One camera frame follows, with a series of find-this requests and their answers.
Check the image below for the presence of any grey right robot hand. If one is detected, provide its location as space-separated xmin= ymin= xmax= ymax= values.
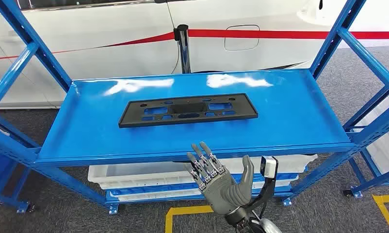
xmin=184 ymin=141 xmax=256 ymax=216

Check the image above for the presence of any black plastic plate part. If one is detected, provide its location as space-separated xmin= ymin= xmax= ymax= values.
xmin=118 ymin=93 xmax=259 ymax=129

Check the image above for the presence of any red barrier belt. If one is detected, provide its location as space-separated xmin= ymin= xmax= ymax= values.
xmin=188 ymin=29 xmax=389 ymax=40

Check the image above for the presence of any white car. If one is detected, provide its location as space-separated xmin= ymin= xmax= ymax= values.
xmin=0 ymin=0 xmax=340 ymax=110

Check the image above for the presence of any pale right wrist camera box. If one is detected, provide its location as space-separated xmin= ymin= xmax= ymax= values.
xmin=263 ymin=156 xmax=278 ymax=179

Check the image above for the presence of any black stanchion post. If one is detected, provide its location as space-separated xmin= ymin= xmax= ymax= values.
xmin=173 ymin=24 xmax=191 ymax=74

